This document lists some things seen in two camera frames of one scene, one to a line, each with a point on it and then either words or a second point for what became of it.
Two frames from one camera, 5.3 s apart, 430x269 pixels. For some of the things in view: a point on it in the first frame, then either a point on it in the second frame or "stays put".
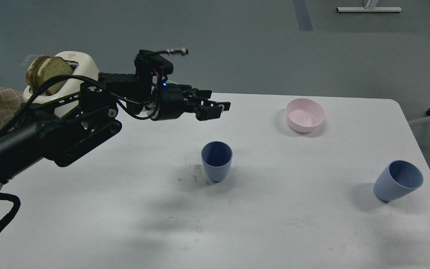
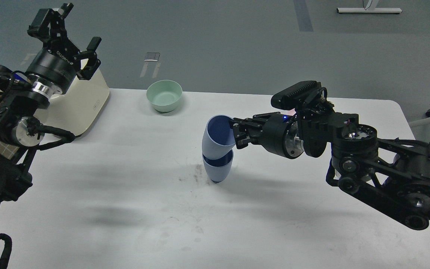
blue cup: (398, 178) to (218, 138)
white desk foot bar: (368, 9) stays put
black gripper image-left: (176, 99) to (57, 67)
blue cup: (217, 156) stays put
